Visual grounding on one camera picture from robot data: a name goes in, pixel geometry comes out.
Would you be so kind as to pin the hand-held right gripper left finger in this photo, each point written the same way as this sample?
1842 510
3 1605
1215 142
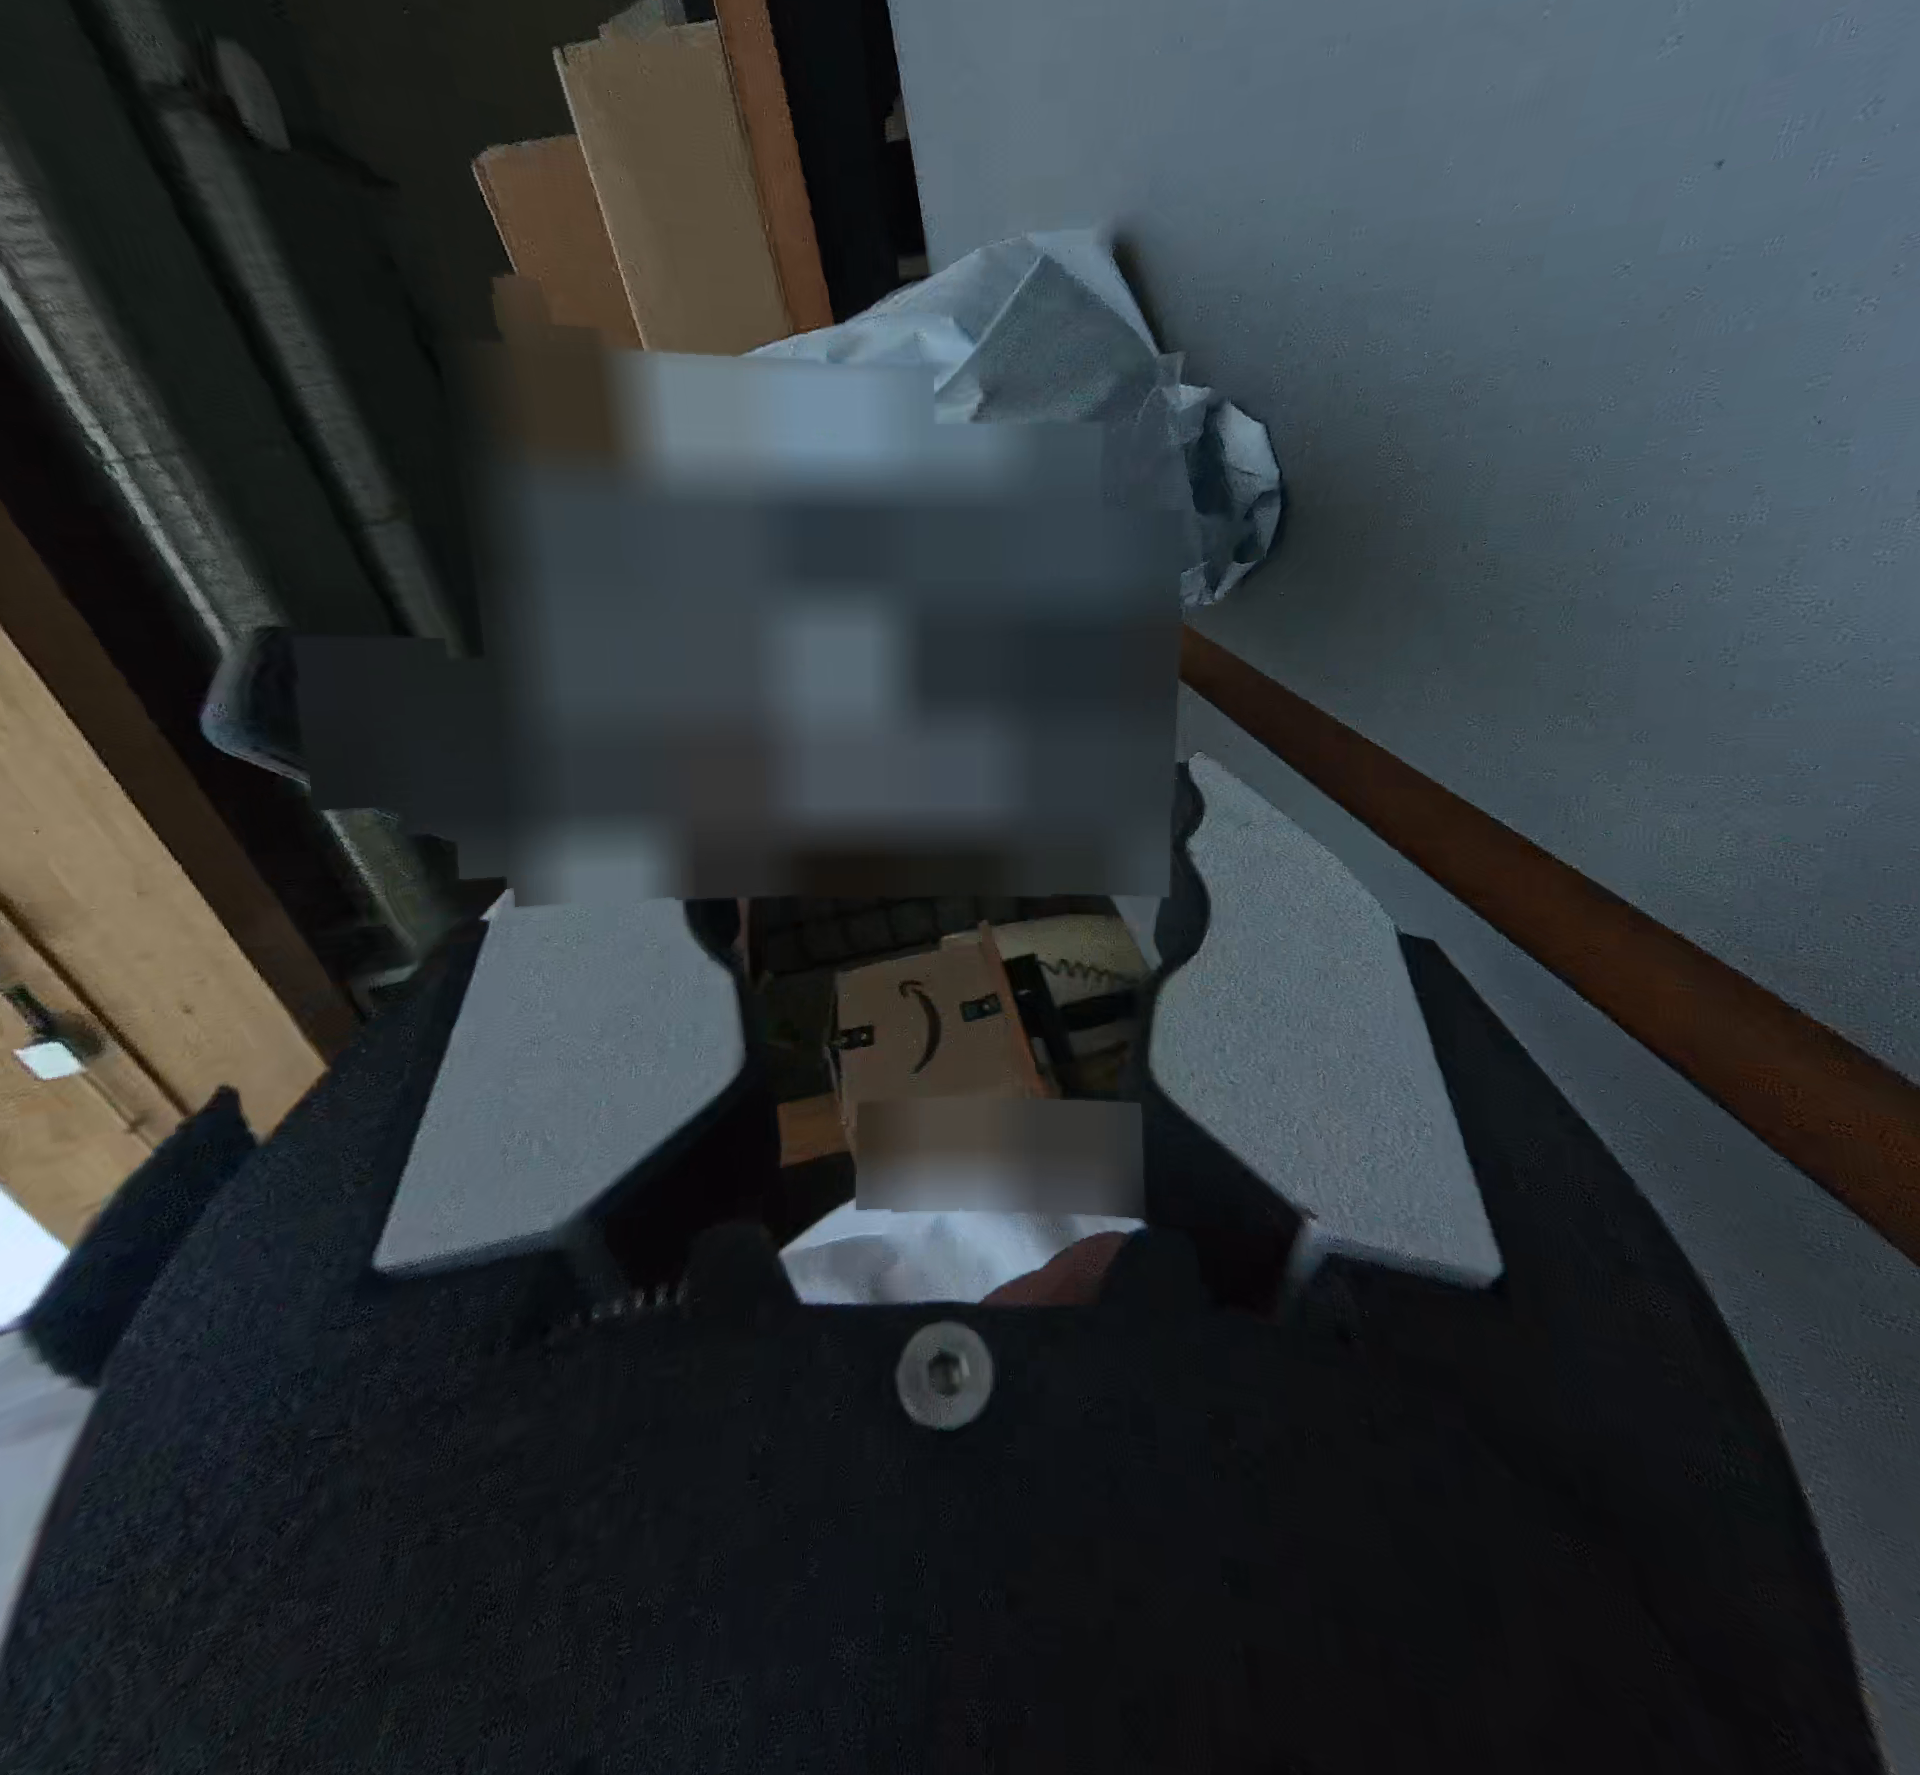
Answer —
554 1070

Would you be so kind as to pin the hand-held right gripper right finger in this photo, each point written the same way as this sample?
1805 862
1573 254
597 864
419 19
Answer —
1305 1055

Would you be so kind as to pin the printed cardboard box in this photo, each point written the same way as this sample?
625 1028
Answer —
931 1025

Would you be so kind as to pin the white paper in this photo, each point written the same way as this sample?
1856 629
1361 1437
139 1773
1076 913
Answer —
1049 337

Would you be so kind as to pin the person's right hand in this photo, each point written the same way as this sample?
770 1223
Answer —
1066 1273

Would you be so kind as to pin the wooden ceiling beam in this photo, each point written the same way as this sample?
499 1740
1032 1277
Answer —
121 875

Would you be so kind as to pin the metal ceiling duct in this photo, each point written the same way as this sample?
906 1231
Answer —
91 380
300 305

